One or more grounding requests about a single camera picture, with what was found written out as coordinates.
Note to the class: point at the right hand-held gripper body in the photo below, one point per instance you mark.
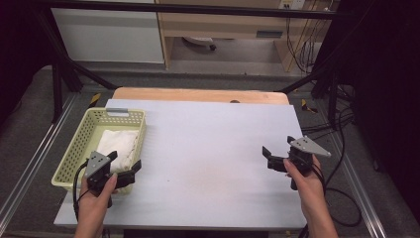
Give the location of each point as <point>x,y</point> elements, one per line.
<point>308,147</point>

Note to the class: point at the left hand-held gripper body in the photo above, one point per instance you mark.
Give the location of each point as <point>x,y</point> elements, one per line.
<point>97,165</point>

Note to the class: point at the white cloth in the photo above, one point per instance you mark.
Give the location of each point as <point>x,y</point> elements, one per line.
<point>119,143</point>

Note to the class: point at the pale yellow perforated plastic basket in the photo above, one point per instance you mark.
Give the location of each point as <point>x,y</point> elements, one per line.
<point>76,145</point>

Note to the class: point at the person's left hand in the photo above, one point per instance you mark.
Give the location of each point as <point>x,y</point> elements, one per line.
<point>95,205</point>

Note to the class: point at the person's right hand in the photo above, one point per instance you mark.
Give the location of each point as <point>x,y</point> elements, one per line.
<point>310,188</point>

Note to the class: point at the black curtain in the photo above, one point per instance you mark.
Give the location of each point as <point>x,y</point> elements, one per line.
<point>16,49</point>
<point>386,82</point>

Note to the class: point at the white cabinet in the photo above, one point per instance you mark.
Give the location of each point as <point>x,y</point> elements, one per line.
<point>105,36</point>

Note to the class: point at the grey office chair base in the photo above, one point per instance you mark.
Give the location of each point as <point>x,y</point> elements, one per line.
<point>198,41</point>

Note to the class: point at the light wooden desk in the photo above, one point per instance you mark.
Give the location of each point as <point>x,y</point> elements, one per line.
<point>214,29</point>

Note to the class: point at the white power strip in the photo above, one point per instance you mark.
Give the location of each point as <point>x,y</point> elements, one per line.
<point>291,3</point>

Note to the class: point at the aluminium floor rail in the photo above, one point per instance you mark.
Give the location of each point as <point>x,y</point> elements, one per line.
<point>360,195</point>
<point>29,162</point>

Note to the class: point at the black metal frame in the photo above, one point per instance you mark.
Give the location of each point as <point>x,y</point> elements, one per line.
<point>198,9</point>

